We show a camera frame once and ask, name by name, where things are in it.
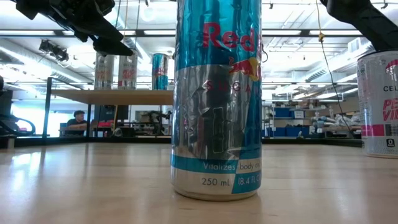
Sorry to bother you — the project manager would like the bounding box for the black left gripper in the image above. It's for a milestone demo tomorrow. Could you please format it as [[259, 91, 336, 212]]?
[[16, 0, 134, 57]]

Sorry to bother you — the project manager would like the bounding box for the white Celsius Tropical Vibe can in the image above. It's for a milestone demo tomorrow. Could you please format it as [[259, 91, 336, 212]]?
[[94, 52, 115, 91]]

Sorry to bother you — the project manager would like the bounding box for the white Celsius Peach Vibe can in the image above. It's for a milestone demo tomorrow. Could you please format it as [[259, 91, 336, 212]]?
[[356, 49, 398, 159], [118, 51, 139, 91]]

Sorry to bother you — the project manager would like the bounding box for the dented blue Red Bull can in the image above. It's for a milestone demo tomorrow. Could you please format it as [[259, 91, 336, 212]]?
[[170, 0, 262, 202]]

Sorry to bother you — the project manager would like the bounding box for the black ceiling-mounted device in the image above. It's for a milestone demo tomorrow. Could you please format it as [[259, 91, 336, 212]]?
[[39, 39, 70, 63]]

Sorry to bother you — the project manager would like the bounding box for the person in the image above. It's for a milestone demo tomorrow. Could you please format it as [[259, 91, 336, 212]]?
[[64, 110, 88, 137]]

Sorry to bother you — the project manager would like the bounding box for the black equipment box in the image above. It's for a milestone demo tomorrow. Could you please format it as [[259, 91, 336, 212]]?
[[0, 89, 14, 116]]

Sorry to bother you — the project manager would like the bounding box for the black curved tube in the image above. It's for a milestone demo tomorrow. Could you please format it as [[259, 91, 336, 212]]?
[[0, 114, 37, 138]]

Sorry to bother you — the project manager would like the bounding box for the blue storage bin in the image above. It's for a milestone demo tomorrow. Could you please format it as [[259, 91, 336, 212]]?
[[264, 126, 315, 138], [273, 107, 292, 119]]

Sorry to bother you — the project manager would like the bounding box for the black overhead light beam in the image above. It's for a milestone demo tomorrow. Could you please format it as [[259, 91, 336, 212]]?
[[0, 29, 398, 39]]

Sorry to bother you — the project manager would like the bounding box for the white air vent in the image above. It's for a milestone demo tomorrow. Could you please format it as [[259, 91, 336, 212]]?
[[348, 37, 361, 54]]

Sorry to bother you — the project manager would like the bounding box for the wooden workbench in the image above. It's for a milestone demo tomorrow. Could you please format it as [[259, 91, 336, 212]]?
[[317, 124, 363, 139]]

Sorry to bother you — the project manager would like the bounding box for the white bag pile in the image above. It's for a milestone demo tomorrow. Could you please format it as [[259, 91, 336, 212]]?
[[312, 111, 361, 127]]

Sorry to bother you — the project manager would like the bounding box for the black hanging cable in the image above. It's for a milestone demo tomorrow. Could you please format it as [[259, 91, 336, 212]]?
[[104, 0, 122, 91], [132, 0, 141, 54]]

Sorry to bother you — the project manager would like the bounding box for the white hanging ring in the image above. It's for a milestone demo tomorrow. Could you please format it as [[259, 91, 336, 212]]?
[[139, 2, 157, 22]]

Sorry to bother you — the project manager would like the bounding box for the black aluminium table frame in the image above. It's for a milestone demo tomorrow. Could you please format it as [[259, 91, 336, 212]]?
[[0, 134, 363, 149]]

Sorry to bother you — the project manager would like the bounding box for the yellow hanging cable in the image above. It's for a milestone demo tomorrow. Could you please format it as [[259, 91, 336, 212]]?
[[315, 0, 354, 134]]

